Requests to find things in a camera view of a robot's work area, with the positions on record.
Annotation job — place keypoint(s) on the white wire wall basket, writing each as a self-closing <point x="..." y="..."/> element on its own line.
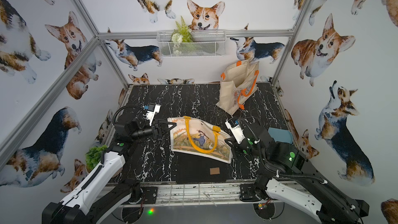
<point x="194" y="44"/>

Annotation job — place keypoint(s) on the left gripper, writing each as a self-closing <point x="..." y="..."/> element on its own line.
<point x="157" y="129"/>

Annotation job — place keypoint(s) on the black canvas bag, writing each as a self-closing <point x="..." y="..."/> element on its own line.
<point x="192" y="169"/>

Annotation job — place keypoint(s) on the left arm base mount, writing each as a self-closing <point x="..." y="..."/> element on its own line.
<point x="143" y="195"/>

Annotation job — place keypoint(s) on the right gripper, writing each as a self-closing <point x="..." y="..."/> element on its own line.
<point x="234" y="146"/>

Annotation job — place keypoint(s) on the green fern with white flower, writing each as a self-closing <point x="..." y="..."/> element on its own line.
<point x="182" y="39"/>

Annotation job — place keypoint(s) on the green leafy plant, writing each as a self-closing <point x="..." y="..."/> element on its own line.
<point x="93" y="157"/>

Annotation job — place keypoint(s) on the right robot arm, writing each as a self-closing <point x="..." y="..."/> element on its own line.
<point x="289" y="177"/>

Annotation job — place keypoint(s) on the cream bag yellow handles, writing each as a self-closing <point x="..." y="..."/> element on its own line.
<point x="197" y="137"/>

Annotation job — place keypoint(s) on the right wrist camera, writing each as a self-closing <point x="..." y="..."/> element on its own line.
<point x="236" y="130"/>

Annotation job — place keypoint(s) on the cream bag orange handles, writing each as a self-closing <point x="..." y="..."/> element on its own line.
<point x="238" y="83"/>

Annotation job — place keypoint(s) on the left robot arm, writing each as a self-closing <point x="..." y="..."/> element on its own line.
<point x="83" y="205"/>

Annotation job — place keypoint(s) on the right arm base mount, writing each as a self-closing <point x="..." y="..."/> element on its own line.
<point x="250" y="193"/>

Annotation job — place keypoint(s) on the light blue dustpan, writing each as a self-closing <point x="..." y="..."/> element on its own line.
<point x="280" y="135"/>

